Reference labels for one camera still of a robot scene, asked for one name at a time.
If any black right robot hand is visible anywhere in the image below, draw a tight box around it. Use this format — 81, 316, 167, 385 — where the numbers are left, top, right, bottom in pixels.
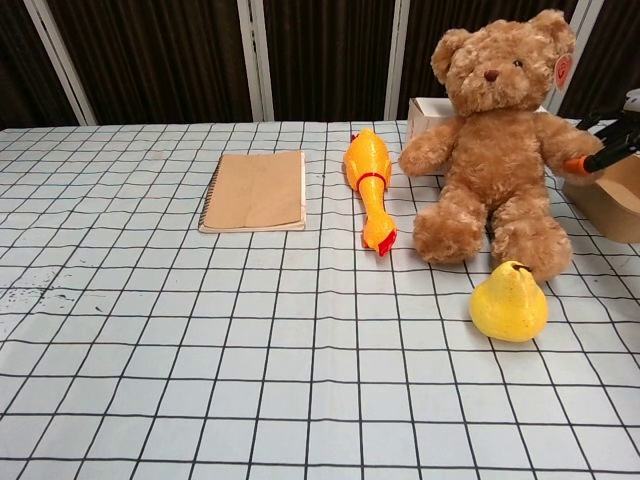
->
563, 88, 640, 175

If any brown plush teddy bear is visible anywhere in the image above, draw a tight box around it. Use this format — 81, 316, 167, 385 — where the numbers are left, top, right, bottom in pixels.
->
398, 10, 605, 282

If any yellow rubber chicken toy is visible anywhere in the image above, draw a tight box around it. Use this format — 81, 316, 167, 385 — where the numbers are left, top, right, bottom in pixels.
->
342, 127, 399, 257

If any brown paper tray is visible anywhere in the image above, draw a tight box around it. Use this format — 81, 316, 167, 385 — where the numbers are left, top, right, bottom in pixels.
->
562, 154, 640, 245

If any white cardboard box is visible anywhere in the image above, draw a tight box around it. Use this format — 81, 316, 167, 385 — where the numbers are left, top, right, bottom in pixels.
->
405, 97, 550, 178

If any yellow pear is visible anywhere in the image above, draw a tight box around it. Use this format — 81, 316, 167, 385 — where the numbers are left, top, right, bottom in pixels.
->
468, 259, 550, 344

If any brown spiral notebook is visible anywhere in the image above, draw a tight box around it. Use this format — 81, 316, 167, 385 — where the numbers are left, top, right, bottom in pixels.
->
198, 149, 307, 234

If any white black-checked tablecloth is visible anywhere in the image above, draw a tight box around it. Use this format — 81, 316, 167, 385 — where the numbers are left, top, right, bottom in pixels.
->
0, 118, 640, 480

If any white screen frame post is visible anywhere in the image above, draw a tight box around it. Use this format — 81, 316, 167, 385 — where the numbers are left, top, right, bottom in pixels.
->
383, 0, 412, 121
22, 0, 98, 127
236, 0, 276, 123
544, 0, 595, 117

